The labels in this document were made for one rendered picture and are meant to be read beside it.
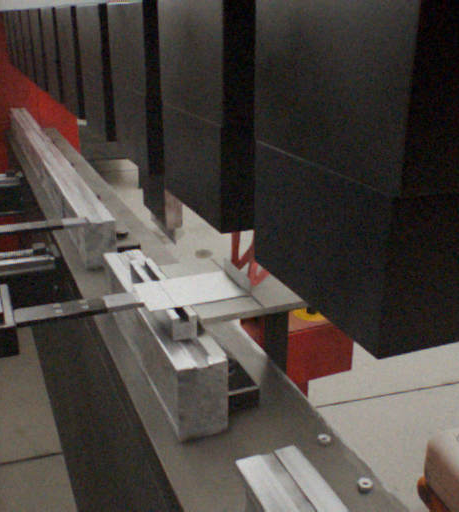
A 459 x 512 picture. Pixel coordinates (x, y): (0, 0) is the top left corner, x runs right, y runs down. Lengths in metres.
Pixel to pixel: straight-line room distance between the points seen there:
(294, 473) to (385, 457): 1.64
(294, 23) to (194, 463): 0.50
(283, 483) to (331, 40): 0.36
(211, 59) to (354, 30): 0.18
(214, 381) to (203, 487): 0.11
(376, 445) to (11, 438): 1.22
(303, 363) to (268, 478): 0.70
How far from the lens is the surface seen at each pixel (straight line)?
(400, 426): 2.35
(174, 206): 0.72
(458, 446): 1.82
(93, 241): 1.22
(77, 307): 0.77
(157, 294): 0.80
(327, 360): 1.27
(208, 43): 0.47
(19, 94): 2.89
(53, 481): 2.12
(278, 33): 0.37
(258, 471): 0.56
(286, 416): 0.79
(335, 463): 0.73
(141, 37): 0.64
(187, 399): 0.72
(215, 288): 0.81
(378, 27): 0.29
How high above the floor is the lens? 1.33
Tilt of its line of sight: 21 degrees down
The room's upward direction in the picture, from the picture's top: straight up
